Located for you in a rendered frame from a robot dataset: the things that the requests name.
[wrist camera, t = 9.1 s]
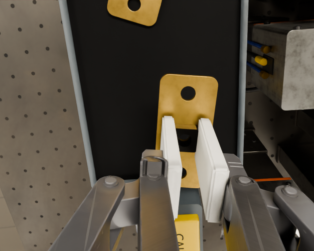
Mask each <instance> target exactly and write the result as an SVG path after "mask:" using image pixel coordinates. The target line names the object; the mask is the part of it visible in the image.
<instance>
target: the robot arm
mask: <svg viewBox="0 0 314 251"><path fill-rule="evenodd" d="M194 158H195V163H196V169H197V174H198V180H199V185H200V191H201V196H202V202H203V207H204V213H205V218H206V220H207V221H208V222H212V223H219V221H221V219H222V213H223V214H224V219H223V225H222V231H221V238H222V237H223V235H224V236H225V241H226V247H227V251H314V202H313V201H312V200H311V199H310V198H308V197H307V196H306V195H305V194H304V193H303V192H302V191H300V190H299V189H297V188H295V187H293V186H289V185H281V186H277V187H276V188H275V192H270V191H266V190H263V189H260V188H259V185H258V183H257V182H256V181H255V180H254V179H252V178H250V177H248V175H247V173H246V171H245V169H244V167H243V165H242V164H241V161H240V159H239V158H238V157H237V156H236V155H234V154H228V153H222V150H221V148H220V145H219V142H218V140H217V137H216V134H215V132H214V129H213V126H212V124H211V121H210V120H209V119H205V118H201V119H200V120H199V122H198V139H197V147H196V152H195V156H194ZM181 176H182V164H181V159H180V153H179V147H178V141H177V135H176V129H175V124H174V118H172V116H164V118H162V127H161V141H160V150H153V149H146V150H145V151H144V152H143V153H142V159H141V165H140V177H139V178H138V179H137V180H136V181H133V182H130V183H125V181H124V180H123V179H122V178H121V177H118V176H104V177H102V178H100V179H99V180H98V181H97V182H96V183H95V185H94V186H93V187H92V189H91V190H90V192H89V193H88V194H87V196H86V197H85V199H84V200H83V202H82V203H81V204H80V206H79V207H78V209H77V210H76V211H75V213H74V214H73V216H72V217H71V219H70V220H69V221H68V223H67V224H66V226H65V227H64V228H63V230H62V231H61V233H60V234H59V236H58V237H57V238H56V240H55V241H54V243H53V244H52V245H51V247H50V248H49V250H48V251H115V250H116V248H117V245H118V243H119V241H120V238H121V236H122V234H123V231H124V227H128V226H133V225H138V251H179V245H178V240H177V234H176V228H175V222H174V221H175V218H177V214H178V204H179V195H180V185H181ZM297 230H298V231H299V234H300V237H299V236H298V235H297V234H296V231H297Z"/></svg>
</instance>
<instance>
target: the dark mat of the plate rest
mask: <svg viewBox="0 0 314 251"><path fill-rule="evenodd" d="M107 5H108V0H67V6H68V12H69V18H70V24H71V30H72V36H73V42H74V48H75V54H76V60H77V66H78V72H79V78H80V84H81V90H82V96H83V102H84V108H85V114H86V120H87V126H88V132H89V138H90V144H91V149H92V155H93V161H94V167H95V173H96V179H97V181H98V180H99V179H100V178H102V177H104V176H118V177H121V178H122V179H124V180H131V179H138V178H139V177H140V165H141V159H142V153H143V152H144V151H145V150H146V149H153V150H155V149H156V137H157V116H158V101H159V86H160V80H161V78H162V76H163V75H165V74H169V73H171V74H186V75H201V76H212V77H214V78H215V79H216V80H217V82H218V90H217V97H216V105H215V112H214V119H213V129H214V132H215V134H216V137H217V140H218V142H219V145H220V148H221V150H222V153H228V154H234V155H236V156H237V127H238V88H239V49H240V9H241V0H162V1H161V5H160V9H159V12H158V16H157V20H156V22H155V24H154V25H152V26H146V25H143V24H140V23H136V22H133V21H130V20H126V19H123V18H120V17H116V16H113V15H111V14H110V13H109V12H108V9H107Z"/></svg>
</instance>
